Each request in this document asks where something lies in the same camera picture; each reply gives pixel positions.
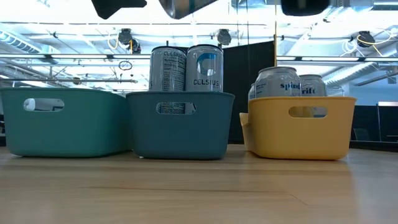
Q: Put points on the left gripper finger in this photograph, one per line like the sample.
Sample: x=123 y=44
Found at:
x=115 y=4

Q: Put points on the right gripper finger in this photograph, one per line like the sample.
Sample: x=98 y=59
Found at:
x=304 y=7

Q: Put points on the blue silver Red Bull can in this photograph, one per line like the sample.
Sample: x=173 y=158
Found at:
x=183 y=7

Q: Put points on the Celsius Arctic Vibe can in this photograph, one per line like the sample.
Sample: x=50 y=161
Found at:
x=204 y=71
x=168 y=68

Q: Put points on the teal green plastic bin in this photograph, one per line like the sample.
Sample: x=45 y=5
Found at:
x=77 y=130

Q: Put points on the yellow plastic bin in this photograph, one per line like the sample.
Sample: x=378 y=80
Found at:
x=295 y=140

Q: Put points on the black folding room divider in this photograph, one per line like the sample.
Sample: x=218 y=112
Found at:
x=248 y=93

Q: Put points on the dark background furniture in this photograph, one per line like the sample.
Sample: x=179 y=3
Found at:
x=382 y=130

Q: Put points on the dark blue plastic bin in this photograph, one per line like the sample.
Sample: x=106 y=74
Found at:
x=180 y=137

